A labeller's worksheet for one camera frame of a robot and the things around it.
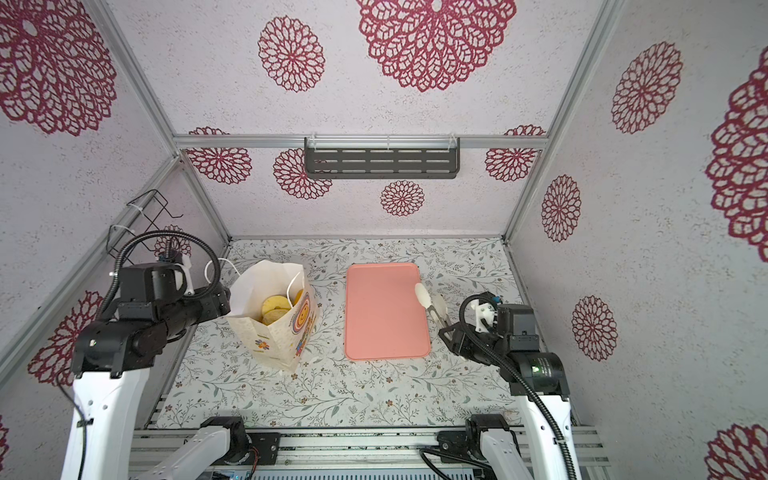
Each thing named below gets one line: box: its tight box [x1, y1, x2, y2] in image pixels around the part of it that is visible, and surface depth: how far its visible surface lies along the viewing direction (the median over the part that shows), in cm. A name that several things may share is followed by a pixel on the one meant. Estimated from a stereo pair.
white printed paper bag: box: [227, 261, 320, 373], surface depth 81 cm
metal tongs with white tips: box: [414, 283, 450, 330], surface depth 76 cm
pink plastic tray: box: [345, 262, 431, 361], surface depth 99 cm
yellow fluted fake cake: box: [262, 295, 291, 315], surface depth 88 cm
